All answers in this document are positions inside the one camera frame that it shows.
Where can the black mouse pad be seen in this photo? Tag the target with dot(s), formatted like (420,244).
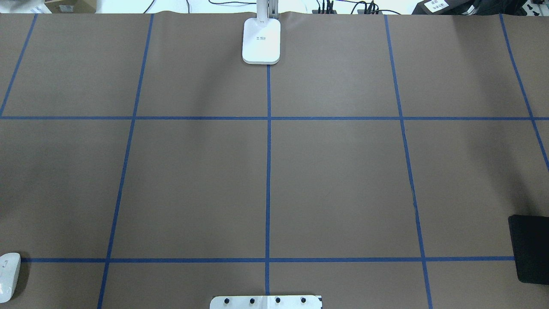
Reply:
(529,236)

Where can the white computer mouse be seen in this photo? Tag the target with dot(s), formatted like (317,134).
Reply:
(9,273)

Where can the cardboard box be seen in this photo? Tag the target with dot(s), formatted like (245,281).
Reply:
(71,6)

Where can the white camera pole base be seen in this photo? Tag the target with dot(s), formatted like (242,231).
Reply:
(267,302)

